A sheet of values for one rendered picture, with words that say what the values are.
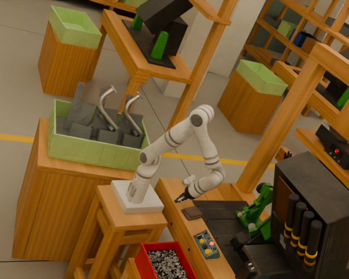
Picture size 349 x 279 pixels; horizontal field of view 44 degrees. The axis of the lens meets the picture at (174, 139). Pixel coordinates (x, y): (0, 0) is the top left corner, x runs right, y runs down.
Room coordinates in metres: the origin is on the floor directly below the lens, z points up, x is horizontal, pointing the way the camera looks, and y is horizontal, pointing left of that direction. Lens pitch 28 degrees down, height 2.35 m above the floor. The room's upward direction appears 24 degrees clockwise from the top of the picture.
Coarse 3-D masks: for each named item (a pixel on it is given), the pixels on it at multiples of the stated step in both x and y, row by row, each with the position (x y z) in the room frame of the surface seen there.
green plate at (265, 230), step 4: (264, 220) 1.80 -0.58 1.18; (268, 220) 1.79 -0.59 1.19; (260, 224) 1.80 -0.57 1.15; (264, 224) 1.80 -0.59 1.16; (268, 224) 1.79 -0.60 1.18; (256, 228) 1.81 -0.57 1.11; (260, 228) 1.81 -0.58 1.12; (264, 228) 1.79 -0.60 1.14; (268, 228) 1.78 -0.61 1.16; (264, 232) 1.78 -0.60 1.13; (268, 232) 1.76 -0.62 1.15; (264, 236) 1.77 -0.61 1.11; (268, 236) 1.75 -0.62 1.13; (268, 240) 1.77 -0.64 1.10
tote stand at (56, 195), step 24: (48, 120) 2.42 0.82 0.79; (48, 168) 1.97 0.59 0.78; (72, 168) 2.05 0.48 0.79; (96, 168) 2.15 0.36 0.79; (24, 192) 2.16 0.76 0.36; (48, 192) 1.99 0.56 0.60; (72, 192) 2.05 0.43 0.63; (24, 216) 1.94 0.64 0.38; (48, 216) 2.01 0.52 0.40; (72, 216) 2.07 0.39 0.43; (24, 240) 1.96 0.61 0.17; (48, 240) 2.03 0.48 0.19; (72, 240) 2.09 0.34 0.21; (96, 240) 2.16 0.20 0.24
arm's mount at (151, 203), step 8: (112, 184) 1.96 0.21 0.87; (120, 184) 1.97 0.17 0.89; (128, 184) 2.00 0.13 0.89; (120, 192) 1.90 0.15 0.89; (152, 192) 2.03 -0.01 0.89; (120, 200) 1.86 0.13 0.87; (144, 200) 1.92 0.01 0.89; (152, 200) 1.95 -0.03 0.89; (160, 200) 1.98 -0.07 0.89; (128, 208) 1.80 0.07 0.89; (136, 208) 1.83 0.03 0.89; (144, 208) 1.86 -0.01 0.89; (152, 208) 1.90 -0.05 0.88; (160, 208) 1.93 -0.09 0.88
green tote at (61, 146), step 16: (64, 112) 2.44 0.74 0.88; (48, 128) 2.30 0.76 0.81; (144, 128) 2.55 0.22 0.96; (48, 144) 2.13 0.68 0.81; (64, 144) 2.08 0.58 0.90; (80, 144) 2.12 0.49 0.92; (96, 144) 2.16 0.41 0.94; (112, 144) 2.20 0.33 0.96; (144, 144) 2.45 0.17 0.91; (80, 160) 2.13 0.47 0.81; (96, 160) 2.17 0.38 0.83; (112, 160) 2.22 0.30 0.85; (128, 160) 2.25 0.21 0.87
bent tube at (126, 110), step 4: (136, 96) 2.50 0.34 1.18; (140, 96) 2.51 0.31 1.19; (132, 100) 2.48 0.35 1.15; (136, 100) 2.50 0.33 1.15; (128, 104) 2.46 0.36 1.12; (124, 108) 2.46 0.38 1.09; (128, 108) 2.46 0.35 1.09; (124, 112) 2.45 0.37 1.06; (128, 112) 2.46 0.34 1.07; (128, 116) 2.45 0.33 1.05; (128, 120) 2.46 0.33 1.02; (132, 120) 2.47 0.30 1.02; (132, 124) 2.47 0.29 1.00; (136, 128) 2.48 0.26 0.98; (140, 132) 2.49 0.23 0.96
